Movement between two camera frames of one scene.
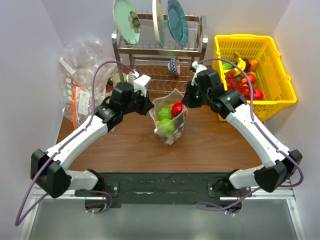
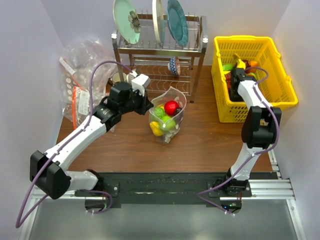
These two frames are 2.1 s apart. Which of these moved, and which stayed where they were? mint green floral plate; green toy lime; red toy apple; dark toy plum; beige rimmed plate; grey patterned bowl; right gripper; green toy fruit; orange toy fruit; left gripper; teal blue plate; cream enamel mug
Moved: green toy lime; red toy apple; dark toy plum; right gripper
Stayed: green toy fruit; mint green floral plate; beige rimmed plate; orange toy fruit; grey patterned bowl; teal blue plate; cream enamel mug; left gripper
